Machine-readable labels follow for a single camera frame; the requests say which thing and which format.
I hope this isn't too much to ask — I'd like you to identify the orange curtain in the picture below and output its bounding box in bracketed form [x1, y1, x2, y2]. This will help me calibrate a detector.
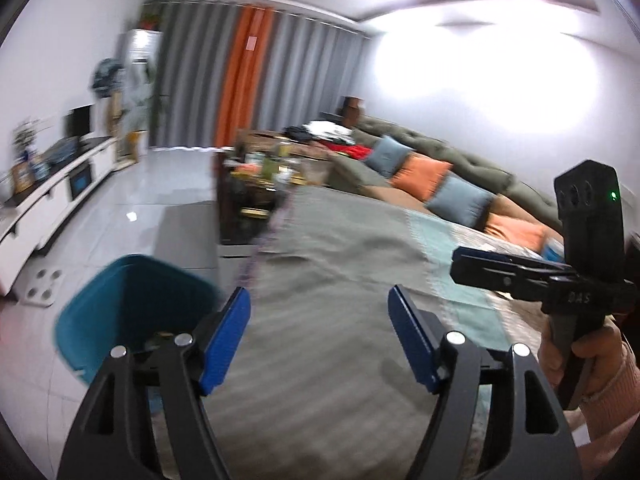
[245, 7, 276, 131]
[214, 5, 253, 148]

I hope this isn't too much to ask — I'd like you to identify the blue decorative tray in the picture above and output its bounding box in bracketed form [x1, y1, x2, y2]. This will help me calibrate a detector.
[45, 140, 81, 166]

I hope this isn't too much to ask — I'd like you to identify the blue cushion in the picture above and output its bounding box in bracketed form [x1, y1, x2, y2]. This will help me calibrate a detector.
[365, 136, 416, 178]
[426, 175, 496, 228]

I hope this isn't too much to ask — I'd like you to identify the white bathroom scale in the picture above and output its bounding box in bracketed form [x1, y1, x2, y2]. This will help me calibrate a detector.
[22, 267, 63, 306]

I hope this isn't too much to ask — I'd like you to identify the patterned green tablecloth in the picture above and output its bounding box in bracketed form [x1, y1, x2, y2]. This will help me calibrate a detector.
[150, 187, 566, 480]

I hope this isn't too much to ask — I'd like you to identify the white clothes pile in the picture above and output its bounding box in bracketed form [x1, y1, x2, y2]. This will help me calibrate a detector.
[305, 121, 353, 143]

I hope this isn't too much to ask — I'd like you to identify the orange cushion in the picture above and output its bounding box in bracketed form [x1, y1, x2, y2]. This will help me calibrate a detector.
[391, 154, 453, 201]
[484, 212, 551, 253]

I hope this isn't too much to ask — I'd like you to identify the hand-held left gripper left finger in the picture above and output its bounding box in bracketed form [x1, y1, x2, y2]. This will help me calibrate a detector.
[56, 287, 252, 480]

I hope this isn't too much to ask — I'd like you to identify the vase with branches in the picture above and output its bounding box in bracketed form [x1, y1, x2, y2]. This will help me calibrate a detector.
[12, 117, 43, 161]

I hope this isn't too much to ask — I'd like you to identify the gold picture frame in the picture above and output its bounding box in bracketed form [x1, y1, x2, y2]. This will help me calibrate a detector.
[11, 160, 33, 193]

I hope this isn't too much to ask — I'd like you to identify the person's right hand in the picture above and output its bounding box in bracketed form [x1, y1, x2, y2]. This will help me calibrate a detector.
[537, 317, 627, 402]

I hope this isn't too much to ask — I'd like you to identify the clear snack bag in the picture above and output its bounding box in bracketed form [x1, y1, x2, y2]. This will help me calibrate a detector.
[297, 157, 328, 186]

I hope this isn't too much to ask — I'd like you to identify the white standing air conditioner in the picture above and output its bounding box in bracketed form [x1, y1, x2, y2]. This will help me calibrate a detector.
[117, 29, 163, 161]

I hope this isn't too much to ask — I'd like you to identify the blue plastic bin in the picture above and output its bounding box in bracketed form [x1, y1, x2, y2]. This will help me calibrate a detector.
[54, 254, 223, 411]

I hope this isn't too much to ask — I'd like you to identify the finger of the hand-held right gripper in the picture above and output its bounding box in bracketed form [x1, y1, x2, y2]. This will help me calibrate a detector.
[457, 248, 567, 272]
[450, 255, 571, 302]

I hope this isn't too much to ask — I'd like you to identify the grey curtain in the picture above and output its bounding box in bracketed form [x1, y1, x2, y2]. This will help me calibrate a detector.
[255, 12, 371, 133]
[150, 1, 241, 150]

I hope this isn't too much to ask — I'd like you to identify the brown wooden cabinet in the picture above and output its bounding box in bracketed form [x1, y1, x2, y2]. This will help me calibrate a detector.
[341, 96, 366, 128]

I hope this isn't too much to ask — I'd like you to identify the person's right forearm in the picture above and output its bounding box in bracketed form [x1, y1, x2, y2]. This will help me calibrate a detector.
[565, 340, 640, 480]

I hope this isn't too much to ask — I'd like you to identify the black monitor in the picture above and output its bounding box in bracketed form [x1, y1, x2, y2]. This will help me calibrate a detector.
[65, 104, 96, 140]

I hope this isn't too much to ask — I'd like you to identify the dark coffee table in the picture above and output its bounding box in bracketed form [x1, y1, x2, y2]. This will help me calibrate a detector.
[215, 152, 331, 258]

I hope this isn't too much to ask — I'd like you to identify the red cloth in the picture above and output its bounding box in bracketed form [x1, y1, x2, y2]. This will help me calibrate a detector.
[325, 142, 373, 161]

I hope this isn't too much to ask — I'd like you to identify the green brown sofa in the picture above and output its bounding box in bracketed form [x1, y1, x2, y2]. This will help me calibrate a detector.
[235, 115, 566, 261]

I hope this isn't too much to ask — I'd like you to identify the white black tv cabinet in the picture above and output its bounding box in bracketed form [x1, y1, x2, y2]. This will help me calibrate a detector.
[0, 135, 123, 301]

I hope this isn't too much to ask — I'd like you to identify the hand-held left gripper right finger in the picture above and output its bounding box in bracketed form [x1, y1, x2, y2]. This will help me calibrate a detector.
[387, 284, 583, 480]

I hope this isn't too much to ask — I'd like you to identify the small potted plant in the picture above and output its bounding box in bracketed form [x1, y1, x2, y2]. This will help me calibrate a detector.
[140, 2, 163, 31]

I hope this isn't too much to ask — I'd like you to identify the standing fan with cover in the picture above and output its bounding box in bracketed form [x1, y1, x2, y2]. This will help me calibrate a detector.
[92, 57, 126, 136]

